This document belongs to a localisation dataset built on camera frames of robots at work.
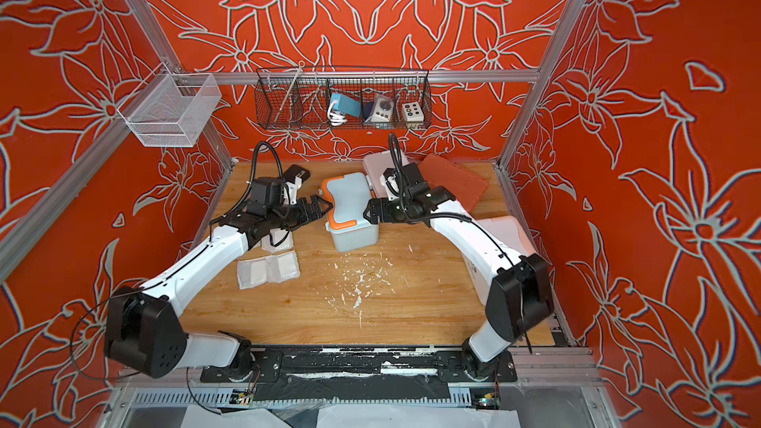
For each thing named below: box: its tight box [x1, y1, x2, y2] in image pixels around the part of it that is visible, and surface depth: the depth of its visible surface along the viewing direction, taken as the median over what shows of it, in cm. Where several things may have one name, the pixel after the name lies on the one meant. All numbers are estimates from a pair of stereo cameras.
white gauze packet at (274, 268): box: [251, 250, 301, 289], surface depth 92 cm
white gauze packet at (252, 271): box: [236, 256, 269, 291], surface depth 90 cm
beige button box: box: [402, 101, 425, 128], surface depth 97 cm
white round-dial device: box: [364, 93, 395, 129], surface depth 93 cm
